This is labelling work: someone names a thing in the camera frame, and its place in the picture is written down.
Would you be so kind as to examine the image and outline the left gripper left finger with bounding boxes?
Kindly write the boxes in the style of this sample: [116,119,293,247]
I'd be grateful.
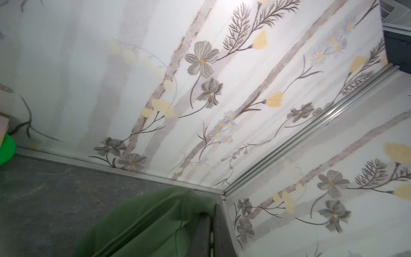
[185,213,211,257]

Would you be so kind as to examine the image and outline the green skirt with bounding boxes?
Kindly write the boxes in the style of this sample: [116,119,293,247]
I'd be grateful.
[73,187,217,257]

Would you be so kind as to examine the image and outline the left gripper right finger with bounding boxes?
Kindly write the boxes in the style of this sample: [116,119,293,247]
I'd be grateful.
[213,204,237,257]

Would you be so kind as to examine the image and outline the green plastic basket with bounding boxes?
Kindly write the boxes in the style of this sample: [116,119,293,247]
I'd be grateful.
[0,134,16,166]

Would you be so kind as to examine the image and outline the floral pastel skirt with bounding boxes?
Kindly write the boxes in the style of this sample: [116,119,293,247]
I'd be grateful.
[0,115,10,146]

